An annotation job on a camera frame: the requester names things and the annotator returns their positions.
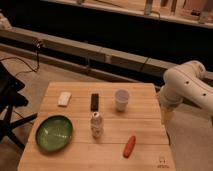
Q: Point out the orange carrot toy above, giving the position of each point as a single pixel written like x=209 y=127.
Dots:
x=129 y=146

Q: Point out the black rectangular block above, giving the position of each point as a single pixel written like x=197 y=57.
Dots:
x=94 y=102

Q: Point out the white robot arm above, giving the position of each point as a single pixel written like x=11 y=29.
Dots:
x=184 y=81

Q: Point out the black chair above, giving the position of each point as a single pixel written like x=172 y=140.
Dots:
x=10 y=98

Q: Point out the small white bottle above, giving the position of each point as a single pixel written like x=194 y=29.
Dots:
x=96 y=124

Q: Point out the long grey metal rail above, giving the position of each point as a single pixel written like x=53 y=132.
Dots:
x=94 y=61

